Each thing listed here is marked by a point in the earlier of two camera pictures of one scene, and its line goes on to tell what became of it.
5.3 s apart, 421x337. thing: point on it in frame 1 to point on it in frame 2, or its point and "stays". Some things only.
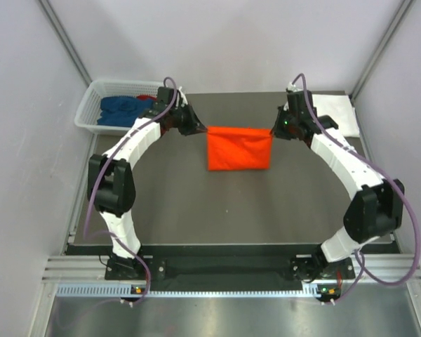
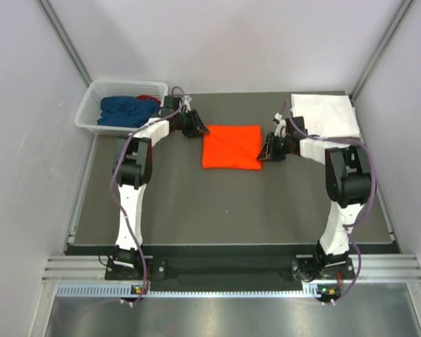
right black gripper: x=277 y=130 to x=269 y=152
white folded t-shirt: x=340 y=109 stays
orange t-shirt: x=234 y=148 stays
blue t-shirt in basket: x=122 y=110 stays
